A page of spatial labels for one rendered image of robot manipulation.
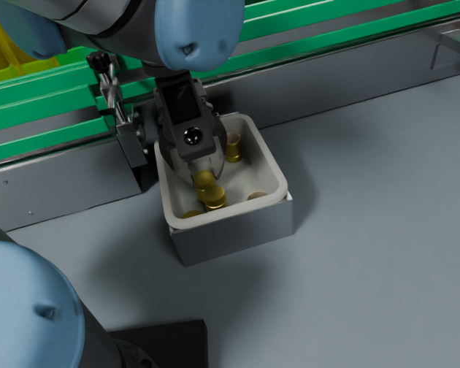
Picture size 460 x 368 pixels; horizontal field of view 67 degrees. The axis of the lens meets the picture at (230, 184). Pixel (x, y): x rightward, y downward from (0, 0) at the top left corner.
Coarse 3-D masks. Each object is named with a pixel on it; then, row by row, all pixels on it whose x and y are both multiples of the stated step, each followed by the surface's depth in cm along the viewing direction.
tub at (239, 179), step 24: (240, 120) 61; (264, 144) 54; (168, 168) 58; (192, 168) 64; (240, 168) 62; (264, 168) 54; (168, 192) 50; (192, 192) 59; (240, 192) 58; (168, 216) 46; (216, 216) 45
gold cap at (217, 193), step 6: (210, 186) 53; (216, 186) 53; (204, 192) 53; (210, 192) 52; (216, 192) 52; (222, 192) 52; (204, 198) 52; (210, 198) 51; (216, 198) 51; (222, 198) 51; (210, 204) 52; (216, 204) 52; (222, 204) 52; (210, 210) 53
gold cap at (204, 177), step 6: (198, 174) 56; (204, 174) 56; (210, 174) 55; (198, 180) 55; (204, 180) 54; (210, 180) 54; (198, 186) 55; (204, 186) 54; (198, 192) 56; (198, 198) 58
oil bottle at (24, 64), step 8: (0, 32) 53; (0, 40) 54; (8, 40) 54; (8, 48) 54; (16, 48) 55; (8, 56) 55; (16, 56) 55; (24, 56) 56; (16, 64) 56; (24, 64) 56; (32, 64) 57; (40, 64) 57; (48, 64) 58; (56, 64) 61; (24, 72) 57; (32, 72) 58
